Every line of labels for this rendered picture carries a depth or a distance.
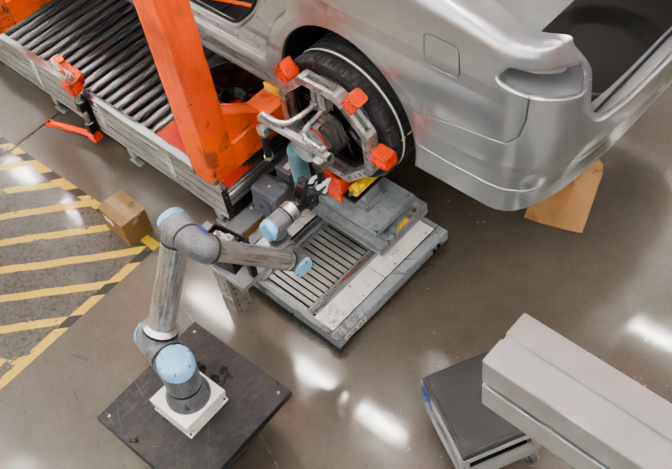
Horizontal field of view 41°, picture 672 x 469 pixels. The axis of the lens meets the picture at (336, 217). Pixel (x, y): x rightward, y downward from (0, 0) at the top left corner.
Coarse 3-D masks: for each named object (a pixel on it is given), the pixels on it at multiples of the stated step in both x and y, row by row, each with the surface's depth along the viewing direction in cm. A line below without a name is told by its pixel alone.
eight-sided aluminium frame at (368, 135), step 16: (304, 80) 385; (320, 80) 384; (288, 96) 414; (336, 96) 377; (288, 112) 415; (368, 128) 382; (368, 144) 383; (336, 160) 422; (368, 160) 392; (352, 176) 411; (368, 176) 400
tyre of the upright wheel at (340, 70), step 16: (336, 48) 387; (352, 48) 386; (304, 64) 394; (320, 64) 384; (336, 64) 381; (368, 64) 381; (336, 80) 384; (352, 80) 377; (368, 80) 379; (384, 80) 381; (368, 96) 377; (368, 112) 382; (384, 112) 380; (400, 112) 385; (384, 128) 382; (384, 144) 390; (400, 144) 393
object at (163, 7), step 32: (160, 0) 352; (160, 32) 363; (192, 32) 373; (160, 64) 384; (192, 64) 382; (192, 96) 391; (192, 128) 405; (224, 128) 418; (192, 160) 431; (224, 160) 428
